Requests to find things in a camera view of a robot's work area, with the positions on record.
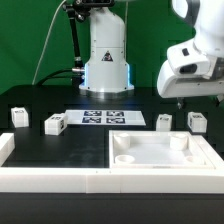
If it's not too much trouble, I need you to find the white U-shaped fence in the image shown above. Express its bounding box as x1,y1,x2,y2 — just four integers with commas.
0,133,224,194

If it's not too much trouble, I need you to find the white square tabletop part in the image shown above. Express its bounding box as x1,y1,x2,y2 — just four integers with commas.
109,130,215,169

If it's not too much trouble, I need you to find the grey cable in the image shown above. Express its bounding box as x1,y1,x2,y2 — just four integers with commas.
31,0,68,86

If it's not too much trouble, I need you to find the white sheet with markers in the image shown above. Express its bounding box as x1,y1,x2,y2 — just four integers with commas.
65,110,146,126

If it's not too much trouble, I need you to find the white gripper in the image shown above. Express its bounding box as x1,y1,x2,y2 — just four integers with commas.
157,41,224,109

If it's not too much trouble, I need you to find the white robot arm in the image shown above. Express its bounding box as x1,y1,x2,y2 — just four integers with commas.
74,0,224,98

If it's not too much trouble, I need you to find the black cable bundle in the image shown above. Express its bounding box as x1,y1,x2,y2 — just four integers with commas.
34,68,83,87

